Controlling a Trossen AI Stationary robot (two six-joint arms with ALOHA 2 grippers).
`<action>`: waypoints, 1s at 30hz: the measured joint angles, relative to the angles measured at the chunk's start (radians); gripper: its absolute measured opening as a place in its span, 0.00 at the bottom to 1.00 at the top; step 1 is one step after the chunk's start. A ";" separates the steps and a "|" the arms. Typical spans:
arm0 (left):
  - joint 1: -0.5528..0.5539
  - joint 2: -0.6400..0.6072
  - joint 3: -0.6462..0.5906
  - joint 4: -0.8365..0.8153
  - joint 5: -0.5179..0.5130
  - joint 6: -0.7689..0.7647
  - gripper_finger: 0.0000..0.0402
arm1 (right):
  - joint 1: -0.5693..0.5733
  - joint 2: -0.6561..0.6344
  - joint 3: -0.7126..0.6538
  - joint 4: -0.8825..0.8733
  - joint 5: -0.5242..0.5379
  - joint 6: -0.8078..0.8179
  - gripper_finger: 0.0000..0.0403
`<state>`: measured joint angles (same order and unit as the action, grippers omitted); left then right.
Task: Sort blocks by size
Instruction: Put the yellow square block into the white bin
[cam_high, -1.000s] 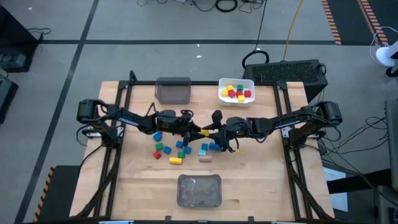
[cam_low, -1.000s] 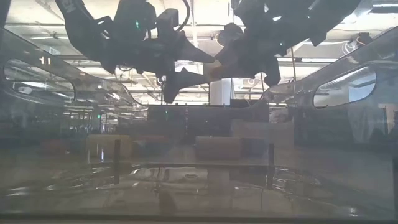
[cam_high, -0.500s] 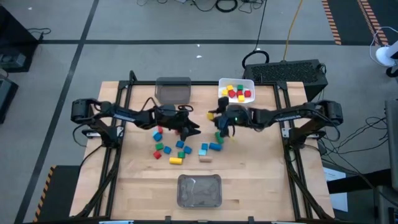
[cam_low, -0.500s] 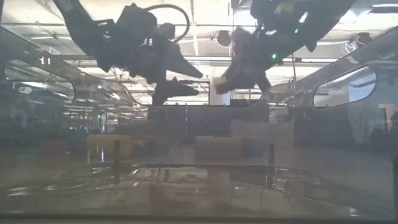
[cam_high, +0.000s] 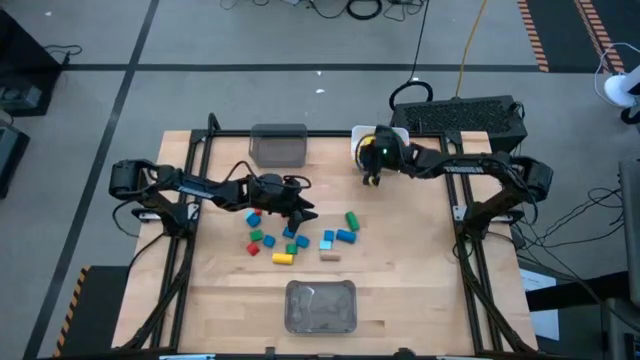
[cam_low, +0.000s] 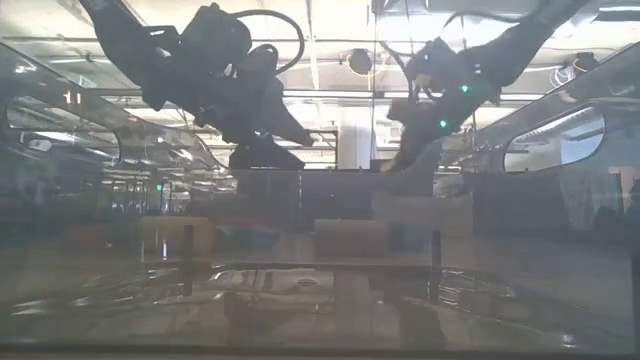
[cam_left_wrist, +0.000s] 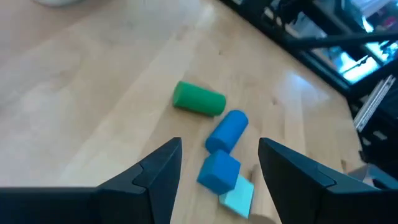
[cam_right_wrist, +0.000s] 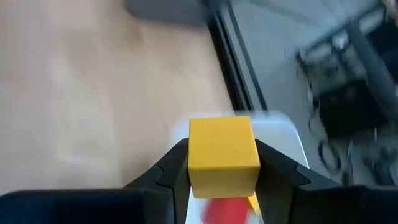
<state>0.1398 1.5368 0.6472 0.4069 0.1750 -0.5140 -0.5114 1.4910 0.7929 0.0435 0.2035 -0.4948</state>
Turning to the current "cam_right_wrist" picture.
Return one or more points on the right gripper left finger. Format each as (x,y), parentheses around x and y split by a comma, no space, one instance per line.
(175,174)

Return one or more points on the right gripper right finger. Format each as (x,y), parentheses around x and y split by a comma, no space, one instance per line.
(276,177)

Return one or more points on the small yellow cube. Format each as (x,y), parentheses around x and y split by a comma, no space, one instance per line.
(224,155)

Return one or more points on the small red cube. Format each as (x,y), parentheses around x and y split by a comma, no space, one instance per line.
(228,211)

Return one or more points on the white plastic bin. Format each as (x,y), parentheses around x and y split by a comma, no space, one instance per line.
(280,137)

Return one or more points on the dark grey plastic tray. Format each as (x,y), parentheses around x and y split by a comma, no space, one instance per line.
(168,11)

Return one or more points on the black metal table frame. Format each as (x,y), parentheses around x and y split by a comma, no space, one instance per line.
(230,62)

